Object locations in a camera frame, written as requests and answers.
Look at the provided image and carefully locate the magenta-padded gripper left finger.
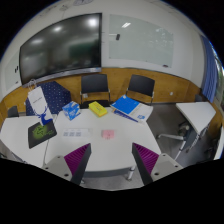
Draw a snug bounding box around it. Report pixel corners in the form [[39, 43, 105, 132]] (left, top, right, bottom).
[[41, 142, 92, 186]]

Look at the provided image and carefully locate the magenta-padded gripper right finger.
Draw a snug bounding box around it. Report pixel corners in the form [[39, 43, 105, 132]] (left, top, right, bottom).
[[131, 142, 185, 186]]

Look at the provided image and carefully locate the pink charger block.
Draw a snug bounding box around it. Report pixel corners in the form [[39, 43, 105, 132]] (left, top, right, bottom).
[[100, 129, 117, 140]]

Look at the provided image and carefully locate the white power strip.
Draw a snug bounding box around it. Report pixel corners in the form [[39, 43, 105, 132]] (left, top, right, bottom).
[[61, 127, 92, 139]]

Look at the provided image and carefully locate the black mouse pad green print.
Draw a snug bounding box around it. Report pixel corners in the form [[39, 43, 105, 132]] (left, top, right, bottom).
[[27, 119, 58, 150]]

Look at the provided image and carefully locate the dark blue paper ream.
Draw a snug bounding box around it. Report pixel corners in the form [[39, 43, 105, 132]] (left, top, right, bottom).
[[113, 109, 141, 124]]

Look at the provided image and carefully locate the blue tissue box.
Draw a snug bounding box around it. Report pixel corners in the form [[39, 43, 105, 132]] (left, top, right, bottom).
[[61, 100, 82, 121]]

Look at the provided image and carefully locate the yellow tissue pack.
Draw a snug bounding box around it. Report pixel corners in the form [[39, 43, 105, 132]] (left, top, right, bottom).
[[88, 100, 109, 118]]

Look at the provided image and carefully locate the navy dotted gift bag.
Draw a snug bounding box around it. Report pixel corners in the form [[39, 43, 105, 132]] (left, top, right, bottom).
[[24, 80, 72, 117]]

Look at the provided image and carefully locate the white side table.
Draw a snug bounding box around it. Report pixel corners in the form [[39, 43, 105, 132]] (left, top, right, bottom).
[[156, 100, 218, 161]]

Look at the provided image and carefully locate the white paper bag blue deer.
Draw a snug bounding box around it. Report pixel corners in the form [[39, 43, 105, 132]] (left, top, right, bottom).
[[27, 78, 54, 127]]

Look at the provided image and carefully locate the black chair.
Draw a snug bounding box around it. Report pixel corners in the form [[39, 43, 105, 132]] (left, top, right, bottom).
[[125, 74, 156, 105], [79, 73, 112, 109]]

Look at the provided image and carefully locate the grey chair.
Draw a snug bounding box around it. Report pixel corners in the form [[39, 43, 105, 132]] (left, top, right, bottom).
[[6, 105, 20, 119]]

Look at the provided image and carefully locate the blue curtain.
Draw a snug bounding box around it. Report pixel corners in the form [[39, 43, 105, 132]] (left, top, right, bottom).
[[199, 34, 219, 104]]

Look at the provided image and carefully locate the large glass whiteboard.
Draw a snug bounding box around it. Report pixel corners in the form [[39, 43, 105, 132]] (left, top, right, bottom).
[[108, 13, 175, 69]]

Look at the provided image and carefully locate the white ceiling device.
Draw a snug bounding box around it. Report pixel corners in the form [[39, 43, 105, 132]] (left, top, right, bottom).
[[73, 0, 95, 6]]

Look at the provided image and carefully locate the large black wall screen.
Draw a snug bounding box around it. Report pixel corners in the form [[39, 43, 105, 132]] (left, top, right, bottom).
[[18, 12, 103, 86]]

